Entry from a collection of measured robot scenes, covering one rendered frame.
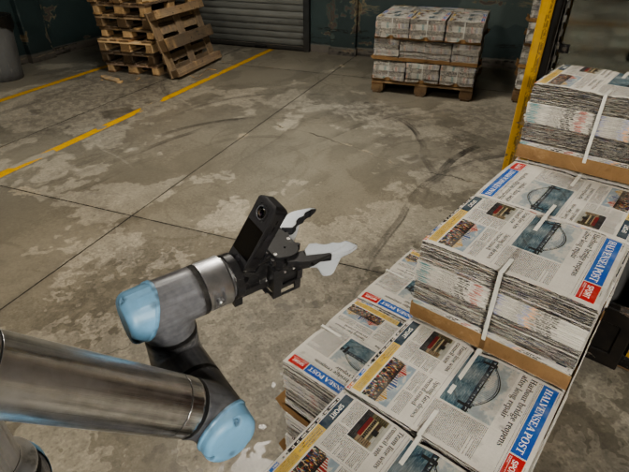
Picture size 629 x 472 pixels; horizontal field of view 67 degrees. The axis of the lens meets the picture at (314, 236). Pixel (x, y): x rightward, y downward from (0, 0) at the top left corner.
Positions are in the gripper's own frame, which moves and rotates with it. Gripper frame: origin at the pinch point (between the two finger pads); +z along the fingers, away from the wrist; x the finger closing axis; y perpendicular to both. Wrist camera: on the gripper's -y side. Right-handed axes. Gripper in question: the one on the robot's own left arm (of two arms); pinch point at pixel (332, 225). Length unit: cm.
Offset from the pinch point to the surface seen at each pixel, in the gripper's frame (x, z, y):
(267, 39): -623, 381, 197
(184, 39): -564, 216, 161
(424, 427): 24.5, 9.0, 37.8
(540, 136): -13, 89, 11
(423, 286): 1.4, 30.6, 29.9
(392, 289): -25, 55, 68
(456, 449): 31.3, 10.3, 36.9
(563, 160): -4, 91, 15
